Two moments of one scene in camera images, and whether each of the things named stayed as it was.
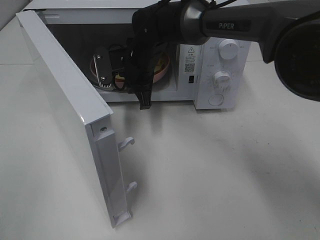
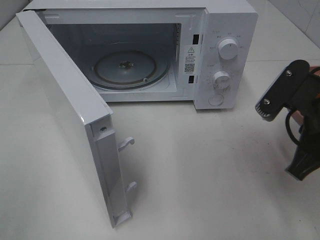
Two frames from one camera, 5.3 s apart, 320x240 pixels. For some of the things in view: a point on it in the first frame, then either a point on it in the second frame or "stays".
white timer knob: x=221 y=80 stays
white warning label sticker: x=190 y=59 stays
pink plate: x=161 y=65 to x=298 y=116
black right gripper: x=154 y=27 to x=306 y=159
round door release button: x=216 y=99 stays
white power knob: x=228 y=48 stays
